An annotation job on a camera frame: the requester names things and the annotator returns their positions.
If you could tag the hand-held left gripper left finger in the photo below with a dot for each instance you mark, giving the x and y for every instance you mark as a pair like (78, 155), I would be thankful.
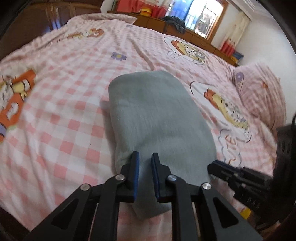
(136, 176)

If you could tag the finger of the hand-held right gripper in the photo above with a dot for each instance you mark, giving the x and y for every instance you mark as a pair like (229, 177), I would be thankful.
(224, 170)

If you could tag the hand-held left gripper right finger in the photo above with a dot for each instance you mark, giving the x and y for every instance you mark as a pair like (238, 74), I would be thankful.
(156, 178)

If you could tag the grey pants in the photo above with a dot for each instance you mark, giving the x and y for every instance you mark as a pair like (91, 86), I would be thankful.
(157, 115)

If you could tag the pink checked pillow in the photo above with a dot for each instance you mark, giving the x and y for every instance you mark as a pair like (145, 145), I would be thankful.
(261, 92)

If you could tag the pink checked printed blanket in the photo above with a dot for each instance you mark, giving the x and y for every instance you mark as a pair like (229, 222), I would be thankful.
(69, 104)

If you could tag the blue box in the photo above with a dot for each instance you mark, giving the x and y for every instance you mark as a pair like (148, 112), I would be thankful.
(238, 58)

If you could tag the red books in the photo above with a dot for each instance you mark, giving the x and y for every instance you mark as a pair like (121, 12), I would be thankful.
(228, 46)

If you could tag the white curtain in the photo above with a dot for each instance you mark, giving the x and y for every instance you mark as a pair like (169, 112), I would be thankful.
(240, 25)

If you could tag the wooden headboard cabinet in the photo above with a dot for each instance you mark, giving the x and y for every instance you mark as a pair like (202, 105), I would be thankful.
(152, 23)

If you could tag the dark cloth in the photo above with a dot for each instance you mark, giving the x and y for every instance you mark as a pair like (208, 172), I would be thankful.
(174, 23)

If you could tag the window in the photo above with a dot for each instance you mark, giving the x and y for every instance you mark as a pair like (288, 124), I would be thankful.
(198, 16)

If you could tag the yellow box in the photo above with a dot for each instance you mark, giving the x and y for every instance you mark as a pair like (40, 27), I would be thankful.
(145, 12)

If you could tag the red cloth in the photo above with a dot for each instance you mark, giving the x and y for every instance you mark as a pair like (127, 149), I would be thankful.
(129, 5)

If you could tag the brown wooden wardrobe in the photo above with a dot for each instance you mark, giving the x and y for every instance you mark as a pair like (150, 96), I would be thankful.
(30, 25)

